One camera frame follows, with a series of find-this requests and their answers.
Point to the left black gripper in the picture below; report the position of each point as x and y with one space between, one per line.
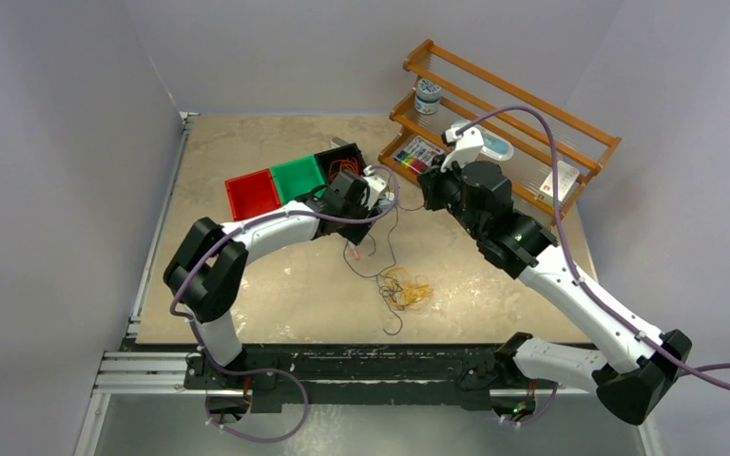
353 234

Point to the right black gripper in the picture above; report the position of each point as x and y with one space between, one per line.
432 181

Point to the black plastic bin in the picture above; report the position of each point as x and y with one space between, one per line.
331 162

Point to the green plastic bin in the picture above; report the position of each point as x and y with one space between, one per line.
297 177

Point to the red plastic bin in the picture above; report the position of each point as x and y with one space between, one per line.
252 194

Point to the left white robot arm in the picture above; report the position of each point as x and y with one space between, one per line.
206 272

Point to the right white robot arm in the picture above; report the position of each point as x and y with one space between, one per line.
629 368

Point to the blue packaged tool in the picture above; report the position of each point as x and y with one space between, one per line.
495 147

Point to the grey white stapler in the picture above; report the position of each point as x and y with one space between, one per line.
337 142

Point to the coloured marker pack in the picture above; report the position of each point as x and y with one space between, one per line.
416 155

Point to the wooden tiered shelf rack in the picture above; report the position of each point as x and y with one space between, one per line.
469 91

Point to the white red small box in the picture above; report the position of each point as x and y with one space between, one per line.
561 181

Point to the white blue round jar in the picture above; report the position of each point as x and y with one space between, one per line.
427 96

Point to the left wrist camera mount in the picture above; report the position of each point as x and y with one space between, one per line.
379 195

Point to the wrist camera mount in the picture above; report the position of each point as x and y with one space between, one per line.
379 195
465 145

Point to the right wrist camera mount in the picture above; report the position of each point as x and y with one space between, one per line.
465 145

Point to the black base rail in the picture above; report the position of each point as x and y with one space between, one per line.
272 376

